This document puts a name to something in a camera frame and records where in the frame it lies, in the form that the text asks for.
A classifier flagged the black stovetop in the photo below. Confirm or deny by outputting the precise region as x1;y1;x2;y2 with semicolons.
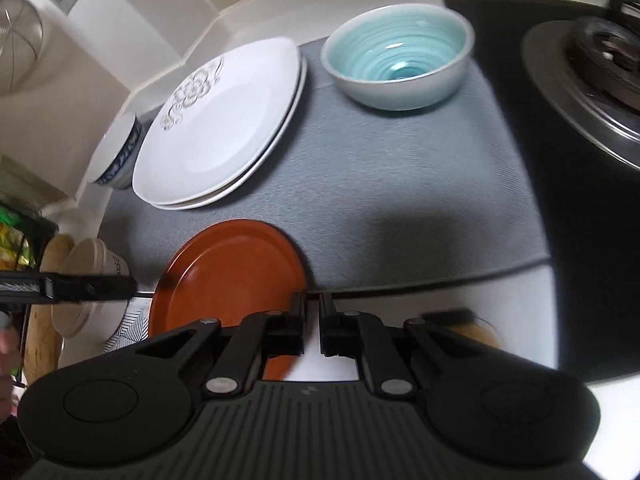
444;0;640;386

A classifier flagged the plain white plate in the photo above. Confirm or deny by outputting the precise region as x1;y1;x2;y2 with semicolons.
145;52;308;211

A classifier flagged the teal glazed bowl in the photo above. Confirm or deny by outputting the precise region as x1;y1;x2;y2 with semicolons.
321;4;476;111

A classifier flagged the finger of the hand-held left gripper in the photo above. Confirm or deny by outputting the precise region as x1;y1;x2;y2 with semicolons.
47;274;151;305

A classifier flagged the green yellow packet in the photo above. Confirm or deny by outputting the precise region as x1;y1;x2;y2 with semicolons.
0;208;37;272

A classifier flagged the red-brown plate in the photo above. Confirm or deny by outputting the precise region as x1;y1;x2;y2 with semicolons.
148;219;308;382

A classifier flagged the blue patterned white bowl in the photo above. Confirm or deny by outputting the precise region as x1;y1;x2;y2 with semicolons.
87;112;143;191

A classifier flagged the dark stove burner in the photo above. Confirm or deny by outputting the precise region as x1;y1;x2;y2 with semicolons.
565;15;640;108

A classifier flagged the black wire rack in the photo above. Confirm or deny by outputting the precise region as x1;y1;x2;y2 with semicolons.
0;202;60;391

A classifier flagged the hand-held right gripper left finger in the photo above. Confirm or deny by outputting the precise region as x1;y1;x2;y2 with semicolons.
132;291;307;396

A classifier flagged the person's left hand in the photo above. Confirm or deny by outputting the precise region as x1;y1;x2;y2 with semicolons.
0;330;21;413

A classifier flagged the white floral plate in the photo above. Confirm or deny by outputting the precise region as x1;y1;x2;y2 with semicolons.
131;37;303;206

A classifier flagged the wire mesh strainer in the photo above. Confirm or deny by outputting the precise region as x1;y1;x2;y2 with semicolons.
0;0;45;96

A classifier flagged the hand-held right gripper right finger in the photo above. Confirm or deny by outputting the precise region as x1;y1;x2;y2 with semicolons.
319;291;501;397

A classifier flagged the round wooden board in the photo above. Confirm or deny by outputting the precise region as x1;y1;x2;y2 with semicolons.
22;234;76;386

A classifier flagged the grey drying mat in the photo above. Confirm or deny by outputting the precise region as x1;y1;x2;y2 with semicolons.
95;35;551;306

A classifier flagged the round wooden coaster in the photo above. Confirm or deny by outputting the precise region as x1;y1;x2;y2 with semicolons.
450;322;502;352

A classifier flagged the beige paper cup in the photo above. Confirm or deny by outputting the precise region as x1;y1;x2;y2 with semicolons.
50;238;133;338

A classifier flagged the black striped white dish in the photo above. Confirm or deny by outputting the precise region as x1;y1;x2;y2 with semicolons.
102;304;151;356

